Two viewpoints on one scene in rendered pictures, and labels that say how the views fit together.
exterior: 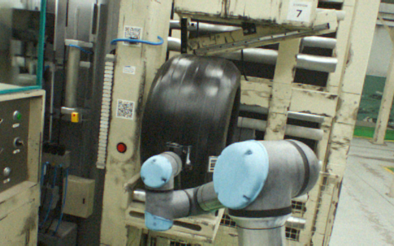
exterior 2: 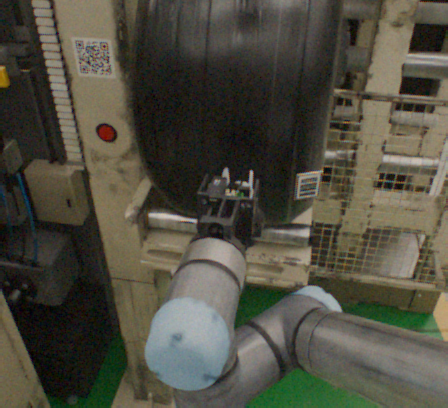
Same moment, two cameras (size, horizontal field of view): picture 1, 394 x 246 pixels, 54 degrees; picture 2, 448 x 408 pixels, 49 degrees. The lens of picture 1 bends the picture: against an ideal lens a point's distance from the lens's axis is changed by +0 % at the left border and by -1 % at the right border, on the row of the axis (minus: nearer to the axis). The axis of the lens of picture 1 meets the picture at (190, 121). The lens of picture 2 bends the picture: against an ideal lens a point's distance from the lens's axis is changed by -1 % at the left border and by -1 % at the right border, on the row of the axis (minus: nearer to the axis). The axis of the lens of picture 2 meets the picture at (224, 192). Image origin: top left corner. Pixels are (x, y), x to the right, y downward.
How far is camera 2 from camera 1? 0.68 m
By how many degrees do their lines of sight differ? 27
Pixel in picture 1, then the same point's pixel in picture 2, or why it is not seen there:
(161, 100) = (168, 57)
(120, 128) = (95, 97)
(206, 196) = (325, 370)
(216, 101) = (306, 44)
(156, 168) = (187, 357)
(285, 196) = not seen: outside the picture
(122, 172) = (118, 174)
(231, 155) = not seen: outside the picture
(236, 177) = not seen: outside the picture
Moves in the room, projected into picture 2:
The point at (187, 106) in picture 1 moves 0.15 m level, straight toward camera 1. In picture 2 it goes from (233, 67) to (239, 122)
